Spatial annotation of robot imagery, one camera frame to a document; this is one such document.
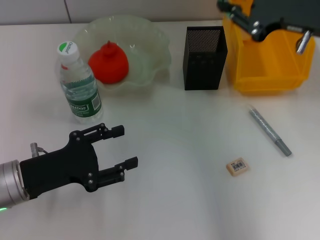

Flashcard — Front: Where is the left gripper cable with plug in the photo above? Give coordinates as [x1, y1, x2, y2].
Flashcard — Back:
[29, 142, 50, 159]

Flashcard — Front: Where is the gripper cable with plug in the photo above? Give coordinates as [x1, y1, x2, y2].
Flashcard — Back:
[296, 29, 313, 55]
[29, 142, 50, 159]

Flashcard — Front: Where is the clear water bottle green label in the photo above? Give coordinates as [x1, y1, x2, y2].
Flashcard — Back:
[55, 41, 104, 125]

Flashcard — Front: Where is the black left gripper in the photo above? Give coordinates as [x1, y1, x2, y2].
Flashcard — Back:
[19, 122, 139, 201]

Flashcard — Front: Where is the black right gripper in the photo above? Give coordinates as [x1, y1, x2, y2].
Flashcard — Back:
[216, 0, 320, 43]

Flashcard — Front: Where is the beige eraser with barcode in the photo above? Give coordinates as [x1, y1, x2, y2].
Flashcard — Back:
[225, 157, 251, 177]

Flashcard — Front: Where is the right gripper cable with plug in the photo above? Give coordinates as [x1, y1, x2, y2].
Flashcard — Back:
[296, 29, 313, 55]

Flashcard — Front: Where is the red-orange toy fruit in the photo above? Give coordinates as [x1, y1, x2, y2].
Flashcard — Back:
[87, 40, 130, 85]

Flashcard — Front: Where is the grey glitter marker pen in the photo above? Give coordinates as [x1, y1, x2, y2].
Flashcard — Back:
[248, 104, 293, 157]

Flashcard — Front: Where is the black mesh pen holder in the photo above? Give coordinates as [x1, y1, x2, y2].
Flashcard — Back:
[182, 26, 229, 91]

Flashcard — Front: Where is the pale green glass fruit plate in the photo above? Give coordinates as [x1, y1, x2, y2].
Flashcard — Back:
[74, 15, 172, 96]

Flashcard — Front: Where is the yellow plastic storage bin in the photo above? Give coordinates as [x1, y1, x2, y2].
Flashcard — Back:
[222, 0, 316, 96]

